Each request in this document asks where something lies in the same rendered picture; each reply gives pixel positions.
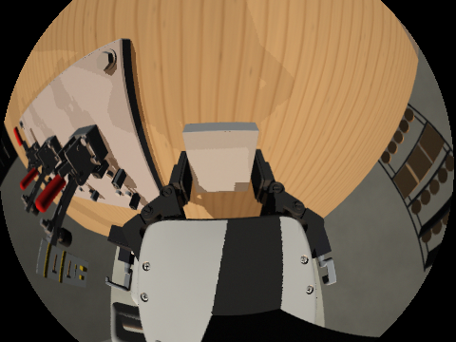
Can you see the beige rectangular block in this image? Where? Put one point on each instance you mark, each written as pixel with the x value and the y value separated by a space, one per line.
pixel 220 155

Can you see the beige flat plate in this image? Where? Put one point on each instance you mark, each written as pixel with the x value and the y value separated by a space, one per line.
pixel 84 95

